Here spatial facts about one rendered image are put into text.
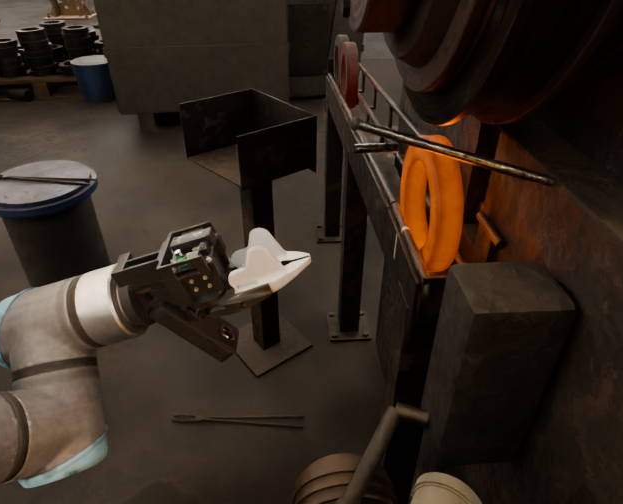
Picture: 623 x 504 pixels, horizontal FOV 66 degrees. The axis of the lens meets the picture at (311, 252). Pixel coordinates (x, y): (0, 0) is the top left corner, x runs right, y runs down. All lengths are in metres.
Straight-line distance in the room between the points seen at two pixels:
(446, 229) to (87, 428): 0.47
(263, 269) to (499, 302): 0.24
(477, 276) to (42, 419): 0.46
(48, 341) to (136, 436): 0.79
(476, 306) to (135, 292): 0.37
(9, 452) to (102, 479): 0.77
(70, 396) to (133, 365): 0.93
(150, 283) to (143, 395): 0.91
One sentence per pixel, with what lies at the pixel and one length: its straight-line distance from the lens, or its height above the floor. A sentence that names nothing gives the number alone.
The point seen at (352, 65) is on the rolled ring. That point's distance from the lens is 1.45.
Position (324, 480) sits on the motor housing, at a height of 0.53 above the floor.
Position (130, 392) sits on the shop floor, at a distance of 1.48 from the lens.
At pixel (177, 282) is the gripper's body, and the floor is 0.76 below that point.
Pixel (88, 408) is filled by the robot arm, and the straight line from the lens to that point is 0.62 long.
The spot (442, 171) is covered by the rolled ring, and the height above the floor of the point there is 0.83.
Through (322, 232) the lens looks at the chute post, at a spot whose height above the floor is 0.01.
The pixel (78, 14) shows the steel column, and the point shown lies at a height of 0.04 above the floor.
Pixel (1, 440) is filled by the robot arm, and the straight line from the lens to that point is 0.57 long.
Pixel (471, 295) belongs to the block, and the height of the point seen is 0.80.
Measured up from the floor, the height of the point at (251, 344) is 0.01.
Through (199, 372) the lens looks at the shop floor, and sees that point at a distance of 1.47.
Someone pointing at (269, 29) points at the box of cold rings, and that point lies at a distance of 2.99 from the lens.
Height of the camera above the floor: 1.08
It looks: 35 degrees down
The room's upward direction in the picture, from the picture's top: straight up
